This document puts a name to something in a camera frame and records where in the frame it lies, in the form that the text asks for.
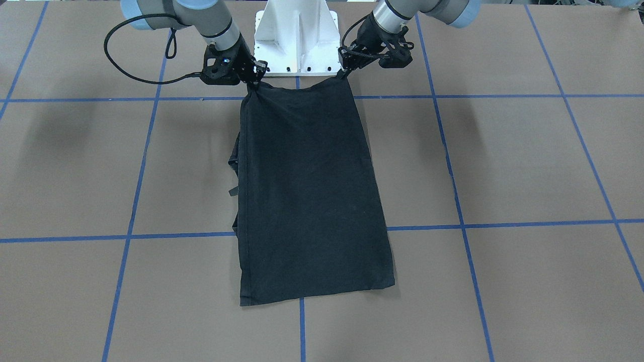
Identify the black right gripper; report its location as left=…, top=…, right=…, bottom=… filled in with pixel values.
left=200, top=35, right=268, bottom=91

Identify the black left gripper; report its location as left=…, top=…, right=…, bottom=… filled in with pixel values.
left=338, top=14, right=414, bottom=79

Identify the black graphic t-shirt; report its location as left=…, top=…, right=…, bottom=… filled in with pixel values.
left=228, top=77, right=395, bottom=307

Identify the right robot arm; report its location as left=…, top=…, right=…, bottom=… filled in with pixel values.
left=103, top=1, right=268, bottom=88

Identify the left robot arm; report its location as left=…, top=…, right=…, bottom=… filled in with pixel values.
left=336, top=1, right=481, bottom=79

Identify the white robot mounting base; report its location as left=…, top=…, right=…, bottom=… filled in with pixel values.
left=253, top=1, right=341, bottom=76

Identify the brown table mat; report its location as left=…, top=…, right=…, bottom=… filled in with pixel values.
left=2, top=2, right=643, bottom=361

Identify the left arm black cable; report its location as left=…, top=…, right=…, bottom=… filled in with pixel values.
left=341, top=14, right=373, bottom=51

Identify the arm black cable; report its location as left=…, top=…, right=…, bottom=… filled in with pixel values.
left=104, top=13, right=207, bottom=85
left=341, top=14, right=373, bottom=51

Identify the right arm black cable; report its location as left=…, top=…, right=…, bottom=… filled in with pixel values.
left=104, top=13, right=207, bottom=85

